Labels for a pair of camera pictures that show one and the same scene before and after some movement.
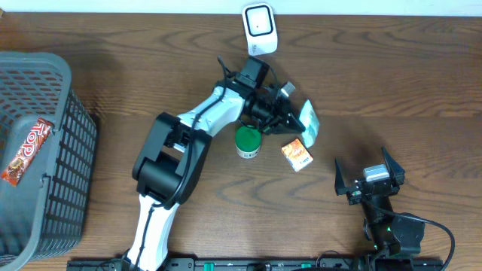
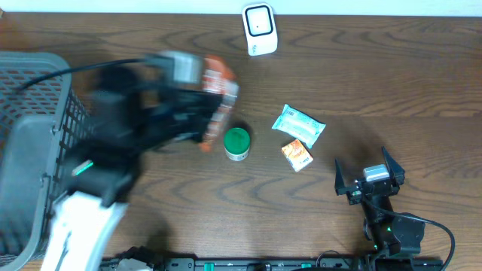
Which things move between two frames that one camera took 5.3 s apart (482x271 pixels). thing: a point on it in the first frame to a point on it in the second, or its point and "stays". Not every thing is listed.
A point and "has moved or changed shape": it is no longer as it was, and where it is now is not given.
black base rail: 269,264 stays
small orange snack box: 297,154 stays
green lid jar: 248,141 to 236,144
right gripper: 398,172 stays
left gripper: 281,108 to 181,111
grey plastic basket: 50,211 stays
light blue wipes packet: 309,118 has moved or changed shape
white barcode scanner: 260,28 stays
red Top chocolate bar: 25,154 to 219,75
